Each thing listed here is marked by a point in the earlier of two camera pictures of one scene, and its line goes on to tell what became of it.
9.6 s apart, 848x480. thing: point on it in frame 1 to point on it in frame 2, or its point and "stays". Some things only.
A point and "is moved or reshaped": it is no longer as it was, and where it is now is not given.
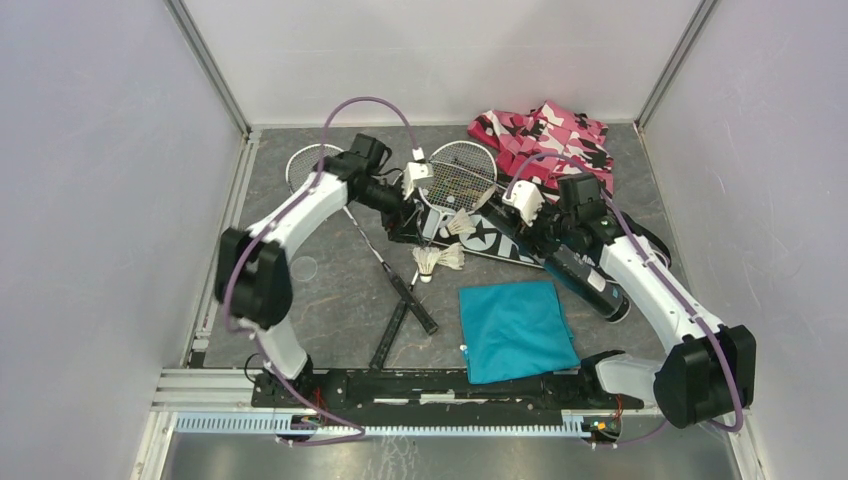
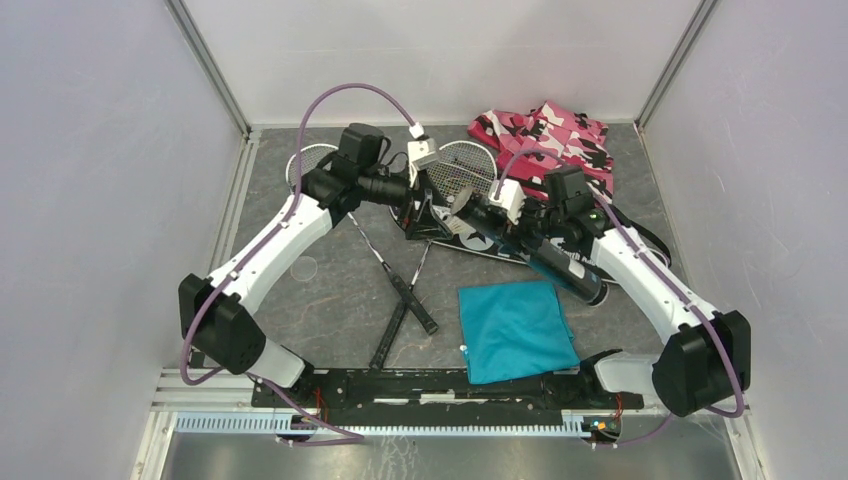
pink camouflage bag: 551,128 stays
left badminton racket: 302,164 stays
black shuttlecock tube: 584,283 is moved or reshaped
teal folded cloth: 514,331 stays
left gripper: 398,229 to 423,224
